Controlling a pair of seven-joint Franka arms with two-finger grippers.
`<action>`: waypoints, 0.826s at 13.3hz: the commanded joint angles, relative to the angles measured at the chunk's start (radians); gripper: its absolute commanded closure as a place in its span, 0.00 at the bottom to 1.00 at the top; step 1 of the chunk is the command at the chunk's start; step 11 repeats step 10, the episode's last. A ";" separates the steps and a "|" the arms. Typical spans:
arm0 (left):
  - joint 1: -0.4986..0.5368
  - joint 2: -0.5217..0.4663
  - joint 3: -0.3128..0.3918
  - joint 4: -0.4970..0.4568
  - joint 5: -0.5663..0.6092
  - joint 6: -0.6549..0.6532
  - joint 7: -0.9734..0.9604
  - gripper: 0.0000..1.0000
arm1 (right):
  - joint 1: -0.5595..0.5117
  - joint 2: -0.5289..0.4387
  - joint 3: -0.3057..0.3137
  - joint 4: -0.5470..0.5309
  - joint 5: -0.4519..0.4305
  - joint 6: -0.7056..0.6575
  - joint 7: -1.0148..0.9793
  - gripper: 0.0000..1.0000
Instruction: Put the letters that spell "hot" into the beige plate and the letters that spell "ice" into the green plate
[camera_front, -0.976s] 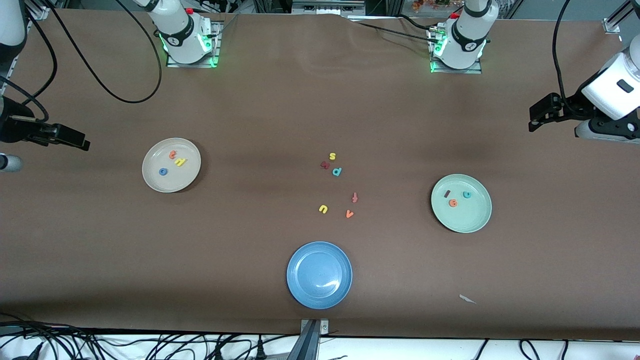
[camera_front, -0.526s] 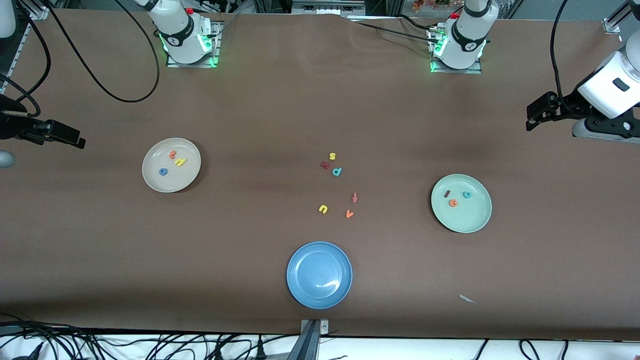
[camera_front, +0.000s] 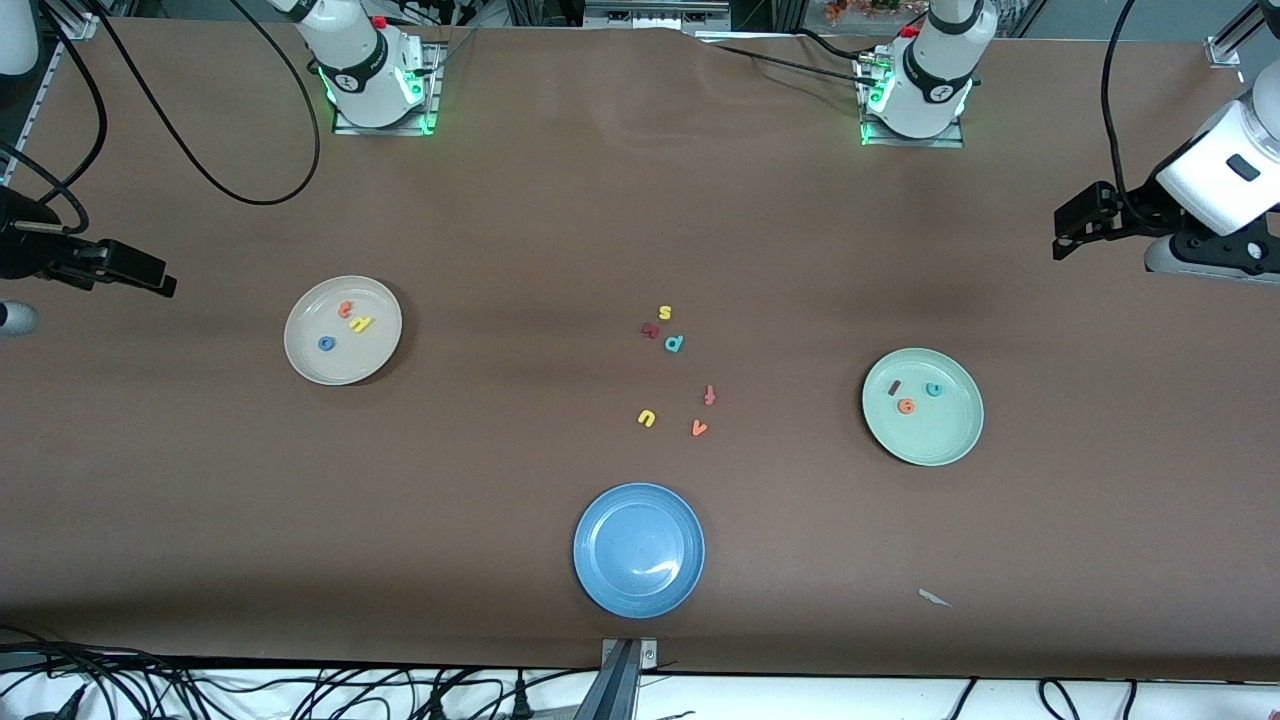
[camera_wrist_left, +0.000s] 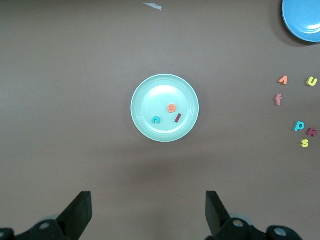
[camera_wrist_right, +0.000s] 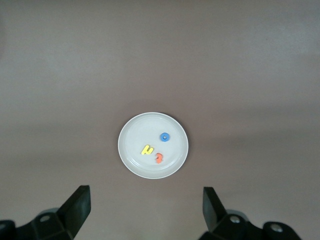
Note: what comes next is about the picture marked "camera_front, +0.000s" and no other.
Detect beige brown plate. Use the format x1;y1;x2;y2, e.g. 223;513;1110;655
284;275;404;387

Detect pale green plate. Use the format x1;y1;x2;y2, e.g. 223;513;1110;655
861;347;986;468

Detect orange leafy decoration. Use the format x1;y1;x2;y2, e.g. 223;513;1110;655
825;0;926;23

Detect brown table cover sheet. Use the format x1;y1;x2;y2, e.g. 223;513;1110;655
0;15;1280;683

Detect blue plate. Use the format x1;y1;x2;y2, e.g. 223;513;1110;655
572;482;707;620

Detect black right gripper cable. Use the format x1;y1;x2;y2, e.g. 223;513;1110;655
0;0;111;237

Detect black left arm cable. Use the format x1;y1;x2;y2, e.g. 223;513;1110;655
1100;0;1143;226

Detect black right arm loop cable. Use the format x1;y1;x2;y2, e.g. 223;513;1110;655
95;0;323;207

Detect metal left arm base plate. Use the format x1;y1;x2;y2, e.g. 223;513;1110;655
858;50;967;150

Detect aluminium table frame rail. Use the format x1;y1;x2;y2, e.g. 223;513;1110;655
30;0;101;151
1205;0;1263;69

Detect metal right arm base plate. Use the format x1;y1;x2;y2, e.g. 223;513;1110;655
332;40;444;137

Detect black cable on table cover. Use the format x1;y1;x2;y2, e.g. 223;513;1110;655
700;38;881;89
785;28;871;66

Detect tangled black cable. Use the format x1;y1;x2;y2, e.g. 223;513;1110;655
0;625;216;720

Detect looped black cable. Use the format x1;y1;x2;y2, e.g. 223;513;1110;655
1038;678;1086;720

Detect silver aluminium frame bar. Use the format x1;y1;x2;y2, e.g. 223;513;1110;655
583;0;733;31

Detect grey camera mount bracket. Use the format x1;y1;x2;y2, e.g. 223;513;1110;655
573;637;661;720

